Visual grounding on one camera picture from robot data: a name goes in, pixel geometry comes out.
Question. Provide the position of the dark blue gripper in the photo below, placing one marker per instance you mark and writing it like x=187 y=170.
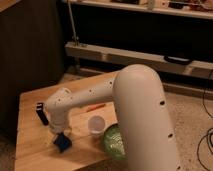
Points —
x=62 y=142

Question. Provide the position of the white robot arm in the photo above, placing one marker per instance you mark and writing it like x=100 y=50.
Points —
x=141 y=111

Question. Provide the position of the black eraser block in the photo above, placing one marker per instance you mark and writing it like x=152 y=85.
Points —
x=41 y=114

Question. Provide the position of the clear plastic cup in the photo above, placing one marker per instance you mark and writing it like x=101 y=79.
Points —
x=96 y=125

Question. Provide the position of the orange pen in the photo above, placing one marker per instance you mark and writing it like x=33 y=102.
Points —
x=94 y=107

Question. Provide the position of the dark wooden cabinet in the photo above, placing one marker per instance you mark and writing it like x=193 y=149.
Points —
x=31 y=54

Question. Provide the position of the black device on shelf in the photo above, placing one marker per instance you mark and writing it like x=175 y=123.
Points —
x=177 y=60

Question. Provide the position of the metal shelf pole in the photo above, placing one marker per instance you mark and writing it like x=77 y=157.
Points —
x=75 y=37

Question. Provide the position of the white upper shelf board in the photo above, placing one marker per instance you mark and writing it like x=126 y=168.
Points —
x=149 y=6

